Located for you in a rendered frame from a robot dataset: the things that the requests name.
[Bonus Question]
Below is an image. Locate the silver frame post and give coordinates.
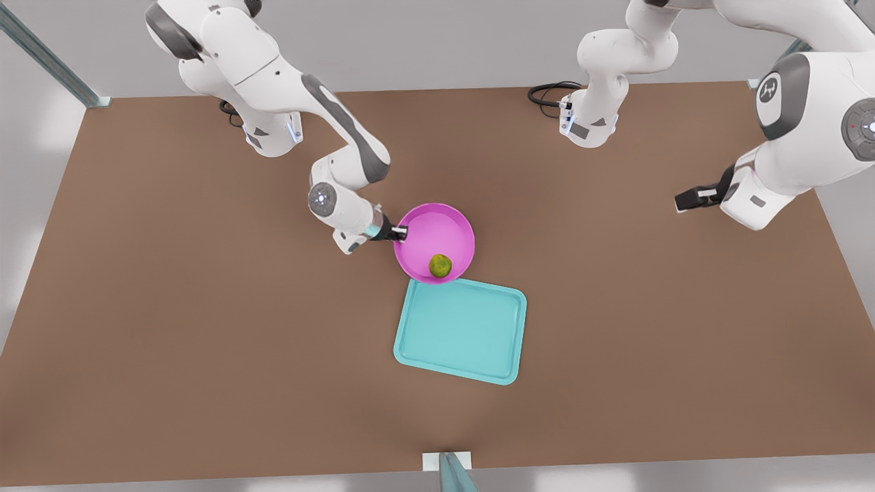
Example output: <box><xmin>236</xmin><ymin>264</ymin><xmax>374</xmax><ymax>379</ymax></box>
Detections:
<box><xmin>422</xmin><ymin>451</ymin><xmax>480</xmax><ymax>492</ymax></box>
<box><xmin>0</xmin><ymin>3</ymin><xmax>112</xmax><ymax>109</ymax></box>

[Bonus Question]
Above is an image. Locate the teal rectangular tray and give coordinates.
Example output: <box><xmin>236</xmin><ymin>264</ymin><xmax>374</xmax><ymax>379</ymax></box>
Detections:
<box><xmin>393</xmin><ymin>276</ymin><xmax>528</xmax><ymax>386</ymax></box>

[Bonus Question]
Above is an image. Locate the pink round plate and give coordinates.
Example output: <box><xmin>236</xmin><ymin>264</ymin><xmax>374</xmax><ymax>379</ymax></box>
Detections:
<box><xmin>394</xmin><ymin>202</ymin><xmax>476</xmax><ymax>284</ymax></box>

